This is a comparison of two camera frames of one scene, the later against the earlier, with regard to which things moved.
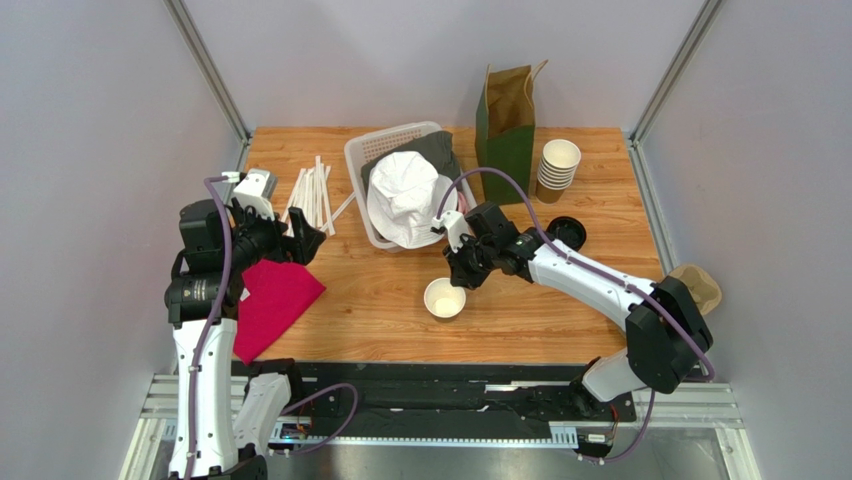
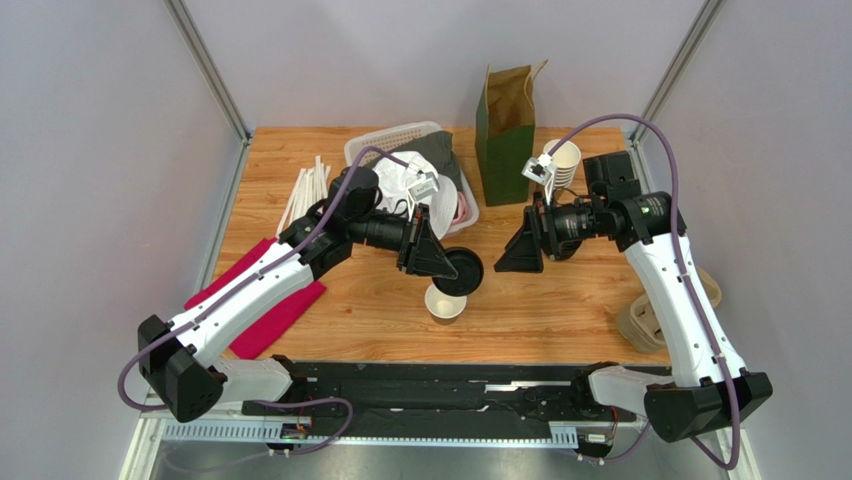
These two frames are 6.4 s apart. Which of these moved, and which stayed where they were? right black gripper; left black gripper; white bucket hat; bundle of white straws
Moved: left black gripper; right black gripper
Stayed: white bucket hat; bundle of white straws
